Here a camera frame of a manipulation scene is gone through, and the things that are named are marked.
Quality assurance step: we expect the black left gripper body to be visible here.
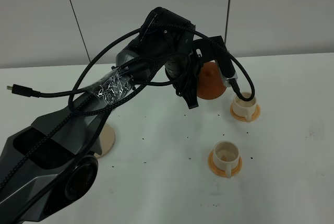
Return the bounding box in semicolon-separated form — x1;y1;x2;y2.
165;36;228;109

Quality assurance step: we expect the brown clay teapot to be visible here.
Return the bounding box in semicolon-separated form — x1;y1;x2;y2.
197;62;226;100

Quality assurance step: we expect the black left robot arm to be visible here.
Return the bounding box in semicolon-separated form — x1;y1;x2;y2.
1;7;233;223

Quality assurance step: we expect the beige round teapot coaster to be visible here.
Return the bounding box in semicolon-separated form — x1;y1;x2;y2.
94;124;116;159

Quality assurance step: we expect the far white teacup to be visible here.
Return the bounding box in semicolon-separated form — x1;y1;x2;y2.
232;95;258;122

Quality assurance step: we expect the white teacup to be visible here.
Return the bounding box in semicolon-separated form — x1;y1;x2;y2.
232;95;258;122
213;141;240;178

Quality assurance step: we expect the far orange cup coaster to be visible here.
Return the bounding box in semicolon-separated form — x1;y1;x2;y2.
230;105;261;122

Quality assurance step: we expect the orange cup coaster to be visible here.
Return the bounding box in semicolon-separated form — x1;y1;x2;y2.
230;105;261;122
208;150;242;178

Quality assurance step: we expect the near white teacup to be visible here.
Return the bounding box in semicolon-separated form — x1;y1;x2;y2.
213;141;240;178

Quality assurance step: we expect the near orange cup coaster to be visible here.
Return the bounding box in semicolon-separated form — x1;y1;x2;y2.
208;150;242;178

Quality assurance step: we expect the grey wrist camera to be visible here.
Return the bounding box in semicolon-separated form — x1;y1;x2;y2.
215;49;237;87

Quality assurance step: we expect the black braided cable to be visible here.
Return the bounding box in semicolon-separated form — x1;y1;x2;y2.
0;24;256;191

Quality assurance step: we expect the loose black plug cable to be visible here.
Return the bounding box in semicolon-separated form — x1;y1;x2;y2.
6;54;190;99

